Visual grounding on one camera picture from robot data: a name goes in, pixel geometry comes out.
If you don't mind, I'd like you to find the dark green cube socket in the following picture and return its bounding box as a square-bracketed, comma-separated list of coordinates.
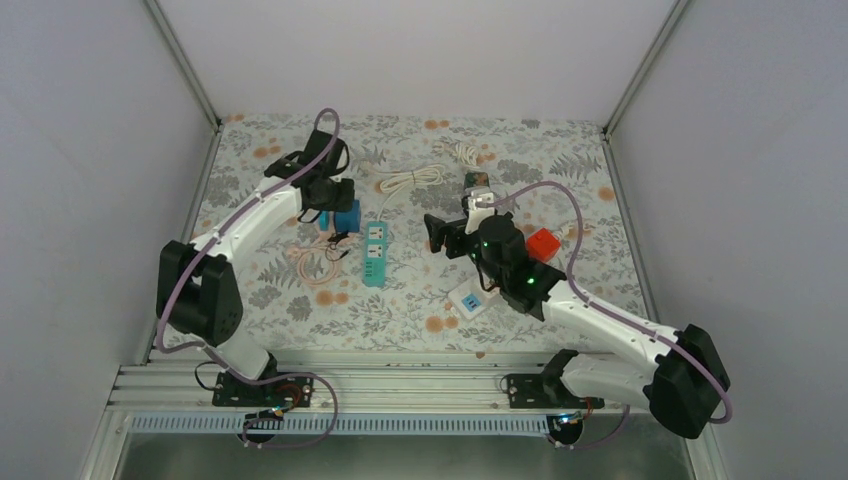
[463, 171, 490, 189]

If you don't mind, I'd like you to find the white coiled cable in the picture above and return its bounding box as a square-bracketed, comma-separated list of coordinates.
[366, 163, 450, 220]
[437, 142, 488, 170]

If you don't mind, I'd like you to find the black plug adapter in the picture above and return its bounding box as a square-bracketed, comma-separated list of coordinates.
[324, 232, 350, 263]

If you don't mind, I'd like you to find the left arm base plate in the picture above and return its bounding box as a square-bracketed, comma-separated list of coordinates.
[211, 373, 315, 409]

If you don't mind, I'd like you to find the teal power strip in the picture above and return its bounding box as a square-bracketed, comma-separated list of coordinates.
[363, 221, 388, 288]

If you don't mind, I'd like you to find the red cube socket adapter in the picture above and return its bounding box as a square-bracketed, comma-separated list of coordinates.
[525, 228, 562, 263]

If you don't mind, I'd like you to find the blue square plug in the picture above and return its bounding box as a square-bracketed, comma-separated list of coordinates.
[318, 211, 331, 232]

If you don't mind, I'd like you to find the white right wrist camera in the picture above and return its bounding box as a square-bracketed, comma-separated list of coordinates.
[464, 186, 496, 234]

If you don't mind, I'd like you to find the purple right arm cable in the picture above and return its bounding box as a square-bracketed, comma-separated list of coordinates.
[476, 180, 733, 453]

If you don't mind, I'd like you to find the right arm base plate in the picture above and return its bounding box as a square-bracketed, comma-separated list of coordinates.
[499, 373, 605, 409]

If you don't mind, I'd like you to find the floral patterned table mat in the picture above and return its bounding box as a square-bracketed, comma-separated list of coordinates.
[239, 115, 646, 352]

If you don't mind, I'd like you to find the blue slotted cable duct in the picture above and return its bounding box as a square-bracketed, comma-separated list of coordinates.
[129, 414, 564, 437]

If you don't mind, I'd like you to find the white coiled cable left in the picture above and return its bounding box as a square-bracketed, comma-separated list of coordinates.
[366, 163, 450, 220]

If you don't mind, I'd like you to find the white multicolour power strip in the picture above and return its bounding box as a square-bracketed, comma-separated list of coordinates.
[447, 278, 500, 320]

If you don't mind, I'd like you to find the dark blue cube socket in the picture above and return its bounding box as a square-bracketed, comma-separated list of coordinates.
[333, 199, 361, 234]

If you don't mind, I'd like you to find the aluminium rail base frame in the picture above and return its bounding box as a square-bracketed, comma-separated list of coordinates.
[109, 351, 705, 415]

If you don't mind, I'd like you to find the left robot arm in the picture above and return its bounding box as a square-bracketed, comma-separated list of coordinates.
[154, 129, 355, 405]

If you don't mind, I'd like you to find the white coiled cable right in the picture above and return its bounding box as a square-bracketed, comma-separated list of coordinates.
[437, 142, 488, 170]

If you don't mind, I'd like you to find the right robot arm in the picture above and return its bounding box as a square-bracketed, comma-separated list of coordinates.
[423, 214, 732, 439]

